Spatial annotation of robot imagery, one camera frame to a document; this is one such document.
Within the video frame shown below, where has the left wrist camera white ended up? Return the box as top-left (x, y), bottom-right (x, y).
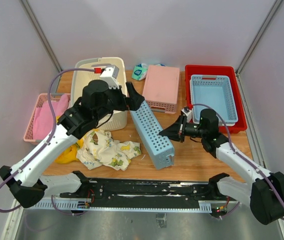
top-left (100, 65), bottom-right (120, 89)

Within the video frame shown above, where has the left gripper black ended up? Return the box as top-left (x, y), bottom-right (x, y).
top-left (94, 81), bottom-right (144, 122)

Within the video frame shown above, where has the yellow cloth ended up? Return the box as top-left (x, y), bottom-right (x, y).
top-left (54, 139), bottom-right (84, 164)

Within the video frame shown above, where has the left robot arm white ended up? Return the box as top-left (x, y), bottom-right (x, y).
top-left (0, 79), bottom-right (145, 208)

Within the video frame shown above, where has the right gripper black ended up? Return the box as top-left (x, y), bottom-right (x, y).
top-left (159, 114), bottom-right (207, 143)

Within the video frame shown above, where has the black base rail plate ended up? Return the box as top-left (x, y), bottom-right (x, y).
top-left (59, 178), bottom-right (228, 202)

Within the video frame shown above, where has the pink cloth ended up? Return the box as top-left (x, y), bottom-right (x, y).
top-left (32, 93), bottom-right (69, 140)

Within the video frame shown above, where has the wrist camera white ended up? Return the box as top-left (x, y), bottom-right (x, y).
top-left (181, 106), bottom-right (192, 123)
top-left (100, 65), bottom-right (120, 89)

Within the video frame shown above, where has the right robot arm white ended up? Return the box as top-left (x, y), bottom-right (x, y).
top-left (159, 107), bottom-right (284, 225)

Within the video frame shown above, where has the pink perforated basket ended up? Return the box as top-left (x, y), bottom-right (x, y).
top-left (142, 65), bottom-right (180, 114)

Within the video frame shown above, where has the red plastic tray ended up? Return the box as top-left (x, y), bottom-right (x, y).
top-left (184, 64), bottom-right (248, 135)

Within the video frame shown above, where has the printed white baby cloth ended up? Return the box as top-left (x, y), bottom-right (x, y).
top-left (76, 129), bottom-right (142, 171)

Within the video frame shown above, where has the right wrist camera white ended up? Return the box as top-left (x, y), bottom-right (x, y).
top-left (181, 106), bottom-right (192, 123)

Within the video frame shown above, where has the teal white sock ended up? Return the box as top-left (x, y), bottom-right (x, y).
top-left (131, 63), bottom-right (166, 81)

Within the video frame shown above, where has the blue perforated basket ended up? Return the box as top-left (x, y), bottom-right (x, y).
top-left (190, 74), bottom-right (239, 123)
top-left (130, 101), bottom-right (175, 170)

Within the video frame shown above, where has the large cream laundry basket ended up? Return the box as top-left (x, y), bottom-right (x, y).
top-left (69, 57), bottom-right (128, 131)

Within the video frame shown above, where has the pink basket with clothes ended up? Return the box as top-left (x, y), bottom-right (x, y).
top-left (23, 93), bottom-right (70, 145)

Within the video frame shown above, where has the slotted cable duct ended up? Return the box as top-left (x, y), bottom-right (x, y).
top-left (31, 196), bottom-right (212, 213)

